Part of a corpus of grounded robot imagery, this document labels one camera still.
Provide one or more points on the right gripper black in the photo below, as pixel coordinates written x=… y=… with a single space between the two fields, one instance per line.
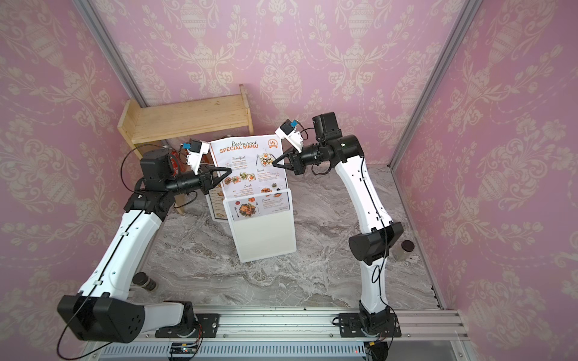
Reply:
x=297 y=164

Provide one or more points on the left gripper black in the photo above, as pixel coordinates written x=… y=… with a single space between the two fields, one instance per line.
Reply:
x=205 y=176

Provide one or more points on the white acrylic menu rack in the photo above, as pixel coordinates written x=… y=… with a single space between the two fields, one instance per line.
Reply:
x=216 y=203

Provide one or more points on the pink special menu sheet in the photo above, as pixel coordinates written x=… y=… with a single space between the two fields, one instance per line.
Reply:
x=254 y=187

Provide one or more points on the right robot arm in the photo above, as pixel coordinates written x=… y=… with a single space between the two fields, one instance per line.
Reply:
x=378 y=232

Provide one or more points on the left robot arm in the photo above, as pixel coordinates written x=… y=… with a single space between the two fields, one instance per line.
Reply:
x=100 y=311

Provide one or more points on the wooden shelf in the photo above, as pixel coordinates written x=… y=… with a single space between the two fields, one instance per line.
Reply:
x=142 y=128

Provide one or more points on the small jar with black lid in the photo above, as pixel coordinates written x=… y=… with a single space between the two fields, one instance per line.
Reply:
x=403 y=250

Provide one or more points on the small circuit board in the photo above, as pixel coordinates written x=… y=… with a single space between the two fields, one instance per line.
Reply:
x=183 y=348

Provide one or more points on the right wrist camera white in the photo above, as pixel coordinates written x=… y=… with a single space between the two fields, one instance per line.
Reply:
x=289 y=131

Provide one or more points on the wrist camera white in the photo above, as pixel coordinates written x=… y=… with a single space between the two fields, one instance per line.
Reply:
x=289 y=131
x=196 y=150

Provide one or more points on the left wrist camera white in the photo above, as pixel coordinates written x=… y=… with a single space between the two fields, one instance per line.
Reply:
x=196 y=150

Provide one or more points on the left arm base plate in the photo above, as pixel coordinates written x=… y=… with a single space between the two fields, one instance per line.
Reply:
x=197 y=326

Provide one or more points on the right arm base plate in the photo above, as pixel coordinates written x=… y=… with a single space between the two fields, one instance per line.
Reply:
x=357 y=325

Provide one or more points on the aluminium rail frame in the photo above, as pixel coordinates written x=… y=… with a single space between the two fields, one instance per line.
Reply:
x=251 y=333

